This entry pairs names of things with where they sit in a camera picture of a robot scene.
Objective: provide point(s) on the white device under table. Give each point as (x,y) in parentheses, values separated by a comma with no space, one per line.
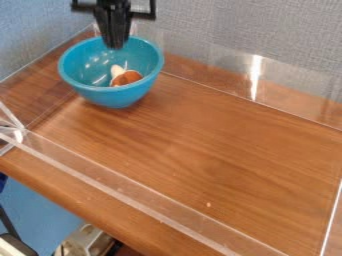
(87,241)

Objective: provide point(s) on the black chair frame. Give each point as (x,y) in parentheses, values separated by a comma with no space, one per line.
(11,243)

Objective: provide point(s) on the orange toy mushroom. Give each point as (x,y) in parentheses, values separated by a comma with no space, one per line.
(123,77)

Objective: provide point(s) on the clear acrylic barrier frame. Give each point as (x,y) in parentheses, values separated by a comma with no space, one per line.
(219,166)

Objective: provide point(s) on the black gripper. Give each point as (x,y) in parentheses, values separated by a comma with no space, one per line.
(114,35)

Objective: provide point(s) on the blue plastic bowl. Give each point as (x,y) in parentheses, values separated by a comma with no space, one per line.
(84,69)

